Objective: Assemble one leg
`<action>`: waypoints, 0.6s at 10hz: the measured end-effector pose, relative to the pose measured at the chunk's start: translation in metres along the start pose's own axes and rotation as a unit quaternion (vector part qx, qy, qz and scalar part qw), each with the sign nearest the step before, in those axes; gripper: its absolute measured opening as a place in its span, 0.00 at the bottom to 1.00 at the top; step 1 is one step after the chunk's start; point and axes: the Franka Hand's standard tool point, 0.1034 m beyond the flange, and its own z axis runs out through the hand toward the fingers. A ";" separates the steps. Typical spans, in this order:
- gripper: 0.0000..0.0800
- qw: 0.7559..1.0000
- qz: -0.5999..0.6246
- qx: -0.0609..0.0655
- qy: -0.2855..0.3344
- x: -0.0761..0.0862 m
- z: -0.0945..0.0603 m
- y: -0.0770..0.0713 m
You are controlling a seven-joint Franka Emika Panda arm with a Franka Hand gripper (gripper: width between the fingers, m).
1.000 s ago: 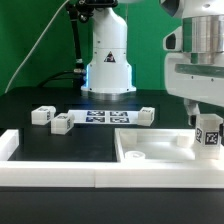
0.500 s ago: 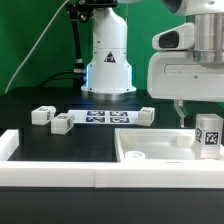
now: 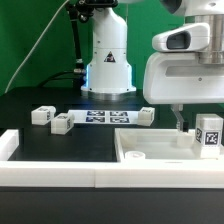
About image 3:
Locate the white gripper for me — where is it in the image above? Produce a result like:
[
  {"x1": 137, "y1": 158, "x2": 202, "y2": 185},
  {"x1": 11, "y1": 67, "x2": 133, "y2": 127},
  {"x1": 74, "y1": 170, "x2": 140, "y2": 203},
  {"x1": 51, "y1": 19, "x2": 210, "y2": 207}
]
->
[{"x1": 143, "y1": 23, "x2": 224, "y2": 132}]

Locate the white square tabletop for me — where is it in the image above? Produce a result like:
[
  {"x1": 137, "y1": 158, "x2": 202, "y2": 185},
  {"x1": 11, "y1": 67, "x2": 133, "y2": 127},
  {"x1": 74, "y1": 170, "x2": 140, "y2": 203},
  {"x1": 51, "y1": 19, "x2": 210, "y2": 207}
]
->
[{"x1": 114, "y1": 128, "x2": 224, "y2": 162}]

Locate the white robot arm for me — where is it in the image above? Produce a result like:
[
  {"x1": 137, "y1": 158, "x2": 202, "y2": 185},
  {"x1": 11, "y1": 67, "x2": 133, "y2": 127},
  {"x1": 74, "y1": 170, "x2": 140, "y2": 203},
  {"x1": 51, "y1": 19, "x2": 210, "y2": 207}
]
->
[{"x1": 81, "y1": 0, "x2": 224, "y2": 131}]

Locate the white U-shaped obstacle fence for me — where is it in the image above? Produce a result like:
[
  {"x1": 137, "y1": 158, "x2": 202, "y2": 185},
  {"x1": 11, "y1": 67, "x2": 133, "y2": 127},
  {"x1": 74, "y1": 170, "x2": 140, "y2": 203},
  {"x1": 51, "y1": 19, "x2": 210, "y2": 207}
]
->
[{"x1": 0, "y1": 129, "x2": 224, "y2": 188}]

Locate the fiducial marker sheet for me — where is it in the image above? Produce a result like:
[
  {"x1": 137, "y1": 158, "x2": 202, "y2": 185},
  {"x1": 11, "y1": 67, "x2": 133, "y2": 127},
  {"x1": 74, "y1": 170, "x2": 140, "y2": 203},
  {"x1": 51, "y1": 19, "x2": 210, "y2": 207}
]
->
[{"x1": 69, "y1": 110, "x2": 138, "y2": 124}]

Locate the black cable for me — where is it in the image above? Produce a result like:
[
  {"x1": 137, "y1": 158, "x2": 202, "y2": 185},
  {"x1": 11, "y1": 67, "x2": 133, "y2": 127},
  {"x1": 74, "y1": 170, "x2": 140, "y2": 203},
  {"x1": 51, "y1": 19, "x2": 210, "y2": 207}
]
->
[{"x1": 39, "y1": 70, "x2": 84, "y2": 88}]

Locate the white cable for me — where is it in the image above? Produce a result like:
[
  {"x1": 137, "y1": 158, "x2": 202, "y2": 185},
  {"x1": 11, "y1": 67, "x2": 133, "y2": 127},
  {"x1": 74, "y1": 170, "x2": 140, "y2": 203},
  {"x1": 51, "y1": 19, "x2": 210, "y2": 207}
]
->
[{"x1": 4, "y1": 0, "x2": 72, "y2": 94}]

